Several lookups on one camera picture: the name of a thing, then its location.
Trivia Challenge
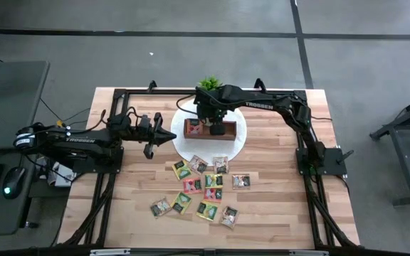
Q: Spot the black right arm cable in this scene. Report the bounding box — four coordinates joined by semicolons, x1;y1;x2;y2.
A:
175;92;201;117

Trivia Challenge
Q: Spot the pale silver tea packet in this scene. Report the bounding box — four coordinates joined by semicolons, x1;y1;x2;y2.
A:
212;156;230;175
149;197;172;218
187;154;209;176
231;174;251;190
219;206;241;229

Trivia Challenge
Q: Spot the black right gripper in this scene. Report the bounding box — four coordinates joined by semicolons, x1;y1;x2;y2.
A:
197;101;230;137

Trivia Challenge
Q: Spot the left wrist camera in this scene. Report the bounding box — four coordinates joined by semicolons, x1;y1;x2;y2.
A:
137;115;153;134

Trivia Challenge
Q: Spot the silver bracket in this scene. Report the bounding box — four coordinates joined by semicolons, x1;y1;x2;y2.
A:
289;250;330;256
90;248;131;256

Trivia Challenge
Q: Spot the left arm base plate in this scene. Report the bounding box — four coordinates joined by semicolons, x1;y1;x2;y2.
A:
72;147;125;174

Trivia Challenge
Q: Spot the white round plate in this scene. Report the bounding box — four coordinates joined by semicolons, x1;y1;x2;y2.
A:
170;98;248;166

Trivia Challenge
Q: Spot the grey desk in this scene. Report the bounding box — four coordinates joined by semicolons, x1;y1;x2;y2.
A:
0;60;51;238

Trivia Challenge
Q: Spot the grey metal cart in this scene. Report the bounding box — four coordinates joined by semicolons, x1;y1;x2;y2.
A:
369;90;410;207

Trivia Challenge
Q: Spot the white paper box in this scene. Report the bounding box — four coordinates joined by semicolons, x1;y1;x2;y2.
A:
36;156;78;188

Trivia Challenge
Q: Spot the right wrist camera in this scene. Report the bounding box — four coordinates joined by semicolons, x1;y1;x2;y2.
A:
194;87;215;105

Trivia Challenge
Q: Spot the black computer mouse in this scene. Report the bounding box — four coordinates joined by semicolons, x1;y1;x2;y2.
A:
1;166;26;200

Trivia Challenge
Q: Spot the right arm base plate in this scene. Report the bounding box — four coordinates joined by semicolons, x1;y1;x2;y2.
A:
295;147;354;176

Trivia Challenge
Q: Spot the green plant white pot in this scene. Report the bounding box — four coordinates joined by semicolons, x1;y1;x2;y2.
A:
197;75;224;92

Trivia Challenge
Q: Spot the black floor cable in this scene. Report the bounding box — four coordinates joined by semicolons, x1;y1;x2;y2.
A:
39;97;92;124

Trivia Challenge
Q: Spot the black table frame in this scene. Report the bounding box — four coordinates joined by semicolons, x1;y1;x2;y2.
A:
57;87;361;250

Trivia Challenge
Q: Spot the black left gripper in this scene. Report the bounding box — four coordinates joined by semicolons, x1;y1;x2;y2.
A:
133;112;177;159

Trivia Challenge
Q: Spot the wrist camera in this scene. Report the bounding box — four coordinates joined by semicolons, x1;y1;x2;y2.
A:
194;87;215;105
137;115;153;134

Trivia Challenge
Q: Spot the wooden tea box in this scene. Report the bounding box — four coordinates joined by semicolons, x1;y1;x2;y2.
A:
183;118;237;141

